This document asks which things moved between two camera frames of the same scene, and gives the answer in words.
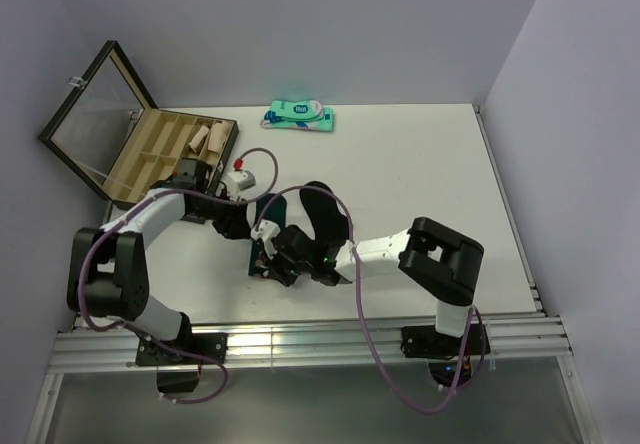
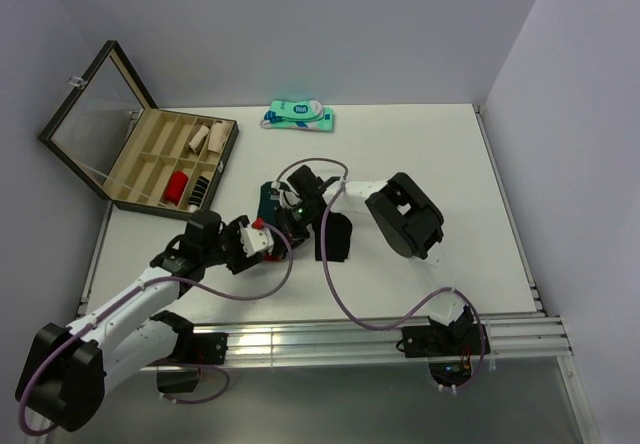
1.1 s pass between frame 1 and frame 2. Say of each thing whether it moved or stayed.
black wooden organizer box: stayed
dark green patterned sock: stayed
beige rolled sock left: stayed
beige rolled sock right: stayed
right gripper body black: moved
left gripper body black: moved
